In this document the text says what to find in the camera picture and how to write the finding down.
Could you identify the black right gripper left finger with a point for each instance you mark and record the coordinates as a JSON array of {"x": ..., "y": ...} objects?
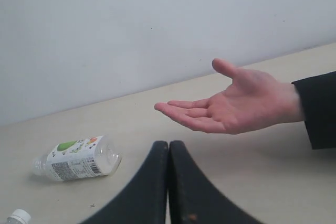
[{"x": 143, "y": 199}]

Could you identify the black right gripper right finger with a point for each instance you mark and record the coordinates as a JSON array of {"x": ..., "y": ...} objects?
[{"x": 193, "y": 198}]

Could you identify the tall clear bottle white label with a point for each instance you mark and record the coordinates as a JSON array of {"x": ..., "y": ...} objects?
[{"x": 19, "y": 216}]

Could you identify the black sleeved forearm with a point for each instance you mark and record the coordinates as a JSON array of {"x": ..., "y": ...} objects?
[{"x": 317, "y": 95}]

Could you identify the square bottle white fruit label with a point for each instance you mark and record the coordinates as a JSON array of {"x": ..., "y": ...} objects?
[{"x": 85, "y": 158}]

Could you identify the person's open bare hand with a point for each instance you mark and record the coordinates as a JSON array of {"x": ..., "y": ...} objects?
[{"x": 255, "y": 100}]

